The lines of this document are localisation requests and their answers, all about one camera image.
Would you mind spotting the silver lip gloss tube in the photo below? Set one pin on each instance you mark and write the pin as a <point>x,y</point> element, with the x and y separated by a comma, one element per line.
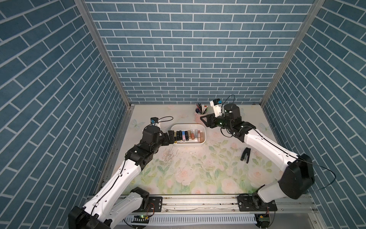
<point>196,134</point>

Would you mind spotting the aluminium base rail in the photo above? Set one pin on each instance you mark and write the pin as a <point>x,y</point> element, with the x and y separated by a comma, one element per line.
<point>196,204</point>

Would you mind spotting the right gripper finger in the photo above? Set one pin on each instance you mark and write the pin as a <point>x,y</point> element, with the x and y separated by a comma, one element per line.
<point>210,123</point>
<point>208,118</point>

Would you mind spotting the pink pen cup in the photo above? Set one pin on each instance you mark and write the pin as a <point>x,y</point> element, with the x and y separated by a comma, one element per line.
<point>197,117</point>

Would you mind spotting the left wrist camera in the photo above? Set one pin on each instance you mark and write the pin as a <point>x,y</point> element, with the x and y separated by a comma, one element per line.
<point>154,121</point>

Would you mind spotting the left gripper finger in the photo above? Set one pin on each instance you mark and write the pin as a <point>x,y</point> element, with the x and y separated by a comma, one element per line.
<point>171,137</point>
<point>167,140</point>

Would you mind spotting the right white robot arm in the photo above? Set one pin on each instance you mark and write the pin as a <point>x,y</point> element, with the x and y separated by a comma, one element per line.
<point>298,173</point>

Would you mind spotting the red lip gloss tube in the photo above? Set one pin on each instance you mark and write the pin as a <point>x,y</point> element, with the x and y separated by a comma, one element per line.
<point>192,135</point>

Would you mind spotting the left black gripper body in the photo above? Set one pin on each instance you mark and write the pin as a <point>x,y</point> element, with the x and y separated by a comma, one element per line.
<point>159,142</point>

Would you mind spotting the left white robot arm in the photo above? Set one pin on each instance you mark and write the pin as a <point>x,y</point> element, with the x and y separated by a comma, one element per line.
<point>114,186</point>

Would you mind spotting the right green circuit board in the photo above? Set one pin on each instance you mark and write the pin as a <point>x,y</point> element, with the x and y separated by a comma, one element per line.
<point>263,222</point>

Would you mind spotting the left green circuit board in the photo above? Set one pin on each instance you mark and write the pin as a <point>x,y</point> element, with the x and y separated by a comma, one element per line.
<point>140,219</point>

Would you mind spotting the white plastic storage box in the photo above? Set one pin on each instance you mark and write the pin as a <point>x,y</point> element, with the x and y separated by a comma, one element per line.
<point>186,127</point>

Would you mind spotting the green circuit board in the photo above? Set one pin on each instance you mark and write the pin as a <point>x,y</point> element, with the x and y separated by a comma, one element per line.
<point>140,219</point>
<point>263,222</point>

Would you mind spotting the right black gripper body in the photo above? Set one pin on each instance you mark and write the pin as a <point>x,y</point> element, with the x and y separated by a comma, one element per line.
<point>220,121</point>

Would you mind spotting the tan lipstick tube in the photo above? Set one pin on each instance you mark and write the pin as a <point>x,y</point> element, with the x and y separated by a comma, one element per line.
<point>202,137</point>

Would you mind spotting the pens in cup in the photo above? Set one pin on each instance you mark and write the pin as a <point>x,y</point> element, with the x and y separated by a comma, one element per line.
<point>201,109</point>

